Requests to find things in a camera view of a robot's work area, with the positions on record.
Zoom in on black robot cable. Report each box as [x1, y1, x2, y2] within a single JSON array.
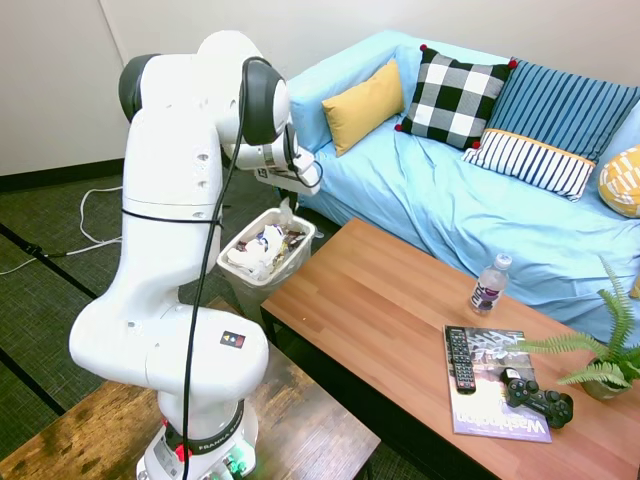
[[180, 55, 325, 480]]

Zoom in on rustic wooden robot table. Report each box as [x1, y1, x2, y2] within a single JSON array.
[[0, 294, 382, 480]]

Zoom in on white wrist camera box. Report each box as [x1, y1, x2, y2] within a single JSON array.
[[292, 151, 324, 187]]

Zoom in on reddish wooden coffee table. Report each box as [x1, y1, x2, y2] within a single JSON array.
[[259, 217, 640, 480]]

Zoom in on sofa with light blue cover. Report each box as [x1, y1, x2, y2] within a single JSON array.
[[285, 29, 640, 346]]

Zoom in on colourful snack wrappers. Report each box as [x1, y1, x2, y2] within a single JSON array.
[[237, 222, 309, 261]]

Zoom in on crumpled white paper trash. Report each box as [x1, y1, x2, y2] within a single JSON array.
[[227, 224, 284, 281]]

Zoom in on translucent plastic trash bin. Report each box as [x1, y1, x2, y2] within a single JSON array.
[[215, 207, 319, 329]]

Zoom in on black game controller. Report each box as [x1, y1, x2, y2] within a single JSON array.
[[503, 377, 575, 430]]

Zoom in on black TV remote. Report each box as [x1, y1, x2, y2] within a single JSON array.
[[445, 327, 479, 396]]

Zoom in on blue striped pillow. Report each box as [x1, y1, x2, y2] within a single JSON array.
[[482, 58, 640, 164]]

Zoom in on black white checkered pillow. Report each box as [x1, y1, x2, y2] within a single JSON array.
[[394, 43, 519, 150]]

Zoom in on Washington magazine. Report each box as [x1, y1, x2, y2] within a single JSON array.
[[443, 324, 554, 445]]

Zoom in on olive plant pot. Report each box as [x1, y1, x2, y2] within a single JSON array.
[[581, 357, 634, 401]]

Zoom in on white navy striped pillow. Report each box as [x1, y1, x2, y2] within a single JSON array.
[[460, 128, 597, 203]]

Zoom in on green fern plant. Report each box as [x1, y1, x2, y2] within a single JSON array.
[[505, 254, 640, 391]]

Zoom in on plain yellow pillow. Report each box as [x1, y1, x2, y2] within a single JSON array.
[[321, 59, 406, 159]]

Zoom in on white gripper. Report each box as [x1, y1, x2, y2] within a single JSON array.
[[253, 167, 322, 211]]

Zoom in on clear plastic drink bottle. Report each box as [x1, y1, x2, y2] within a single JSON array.
[[468, 252, 513, 316]]

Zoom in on yellow white patterned pillow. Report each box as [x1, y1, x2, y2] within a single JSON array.
[[598, 144, 640, 219]]

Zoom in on white floor cable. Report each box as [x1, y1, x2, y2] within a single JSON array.
[[0, 185, 124, 276]]

